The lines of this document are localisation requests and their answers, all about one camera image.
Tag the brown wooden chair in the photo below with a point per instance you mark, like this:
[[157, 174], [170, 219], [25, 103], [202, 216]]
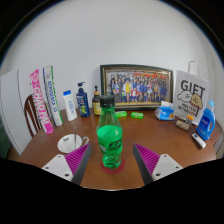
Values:
[[31, 113]]

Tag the small brown snack box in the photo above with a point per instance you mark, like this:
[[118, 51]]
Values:
[[182, 124]]

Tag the white lotion bottle blue cap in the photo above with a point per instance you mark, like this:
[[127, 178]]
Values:
[[70, 106]]

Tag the framed group photo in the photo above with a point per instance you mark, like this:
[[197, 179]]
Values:
[[136, 85]]

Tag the dark blue pump bottle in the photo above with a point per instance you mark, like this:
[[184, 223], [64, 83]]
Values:
[[83, 103]]

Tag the white spoon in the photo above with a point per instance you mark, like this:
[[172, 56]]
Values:
[[75, 133]]

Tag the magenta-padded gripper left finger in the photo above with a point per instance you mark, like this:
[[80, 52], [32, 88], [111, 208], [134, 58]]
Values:
[[77, 158]]

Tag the amber bottle yellow label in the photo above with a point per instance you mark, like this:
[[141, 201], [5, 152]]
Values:
[[96, 105]]

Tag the pink shuttlecock tube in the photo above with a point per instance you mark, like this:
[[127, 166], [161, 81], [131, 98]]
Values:
[[40, 100]]

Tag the white shuttlecock tube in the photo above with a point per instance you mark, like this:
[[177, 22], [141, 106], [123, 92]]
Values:
[[52, 96]]

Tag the small white device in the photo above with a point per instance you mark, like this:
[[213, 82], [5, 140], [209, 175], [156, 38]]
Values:
[[199, 140]]

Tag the blue detergent bottle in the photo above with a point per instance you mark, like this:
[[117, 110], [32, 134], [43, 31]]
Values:
[[206, 125]]

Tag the green plastic drink bottle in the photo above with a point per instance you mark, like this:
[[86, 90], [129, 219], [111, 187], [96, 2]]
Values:
[[109, 140]]

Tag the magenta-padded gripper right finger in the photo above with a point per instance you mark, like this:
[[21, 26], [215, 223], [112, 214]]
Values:
[[147, 158]]

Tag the patterned paper cup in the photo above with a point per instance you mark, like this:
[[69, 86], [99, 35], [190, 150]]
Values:
[[66, 144]]

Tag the blue white tissue pack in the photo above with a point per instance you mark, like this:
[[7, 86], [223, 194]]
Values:
[[164, 112]]

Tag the white cabinet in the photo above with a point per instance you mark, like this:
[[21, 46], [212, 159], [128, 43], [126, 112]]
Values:
[[11, 110]]

